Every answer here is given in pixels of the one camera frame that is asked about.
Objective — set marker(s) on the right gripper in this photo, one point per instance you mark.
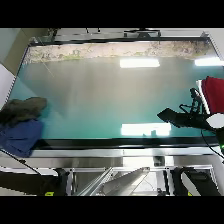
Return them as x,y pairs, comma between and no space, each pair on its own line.
173,117

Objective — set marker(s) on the olive green T-shirt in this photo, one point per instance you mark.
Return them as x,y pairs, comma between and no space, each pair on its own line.
23,108

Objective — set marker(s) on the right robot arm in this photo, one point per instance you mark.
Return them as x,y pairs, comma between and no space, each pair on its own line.
216,120

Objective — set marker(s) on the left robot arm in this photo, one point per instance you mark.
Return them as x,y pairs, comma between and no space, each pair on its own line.
26,183

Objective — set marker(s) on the blue garment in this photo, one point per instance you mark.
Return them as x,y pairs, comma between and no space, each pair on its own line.
20,138

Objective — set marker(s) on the red garment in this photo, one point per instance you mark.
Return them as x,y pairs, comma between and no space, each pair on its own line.
215,95

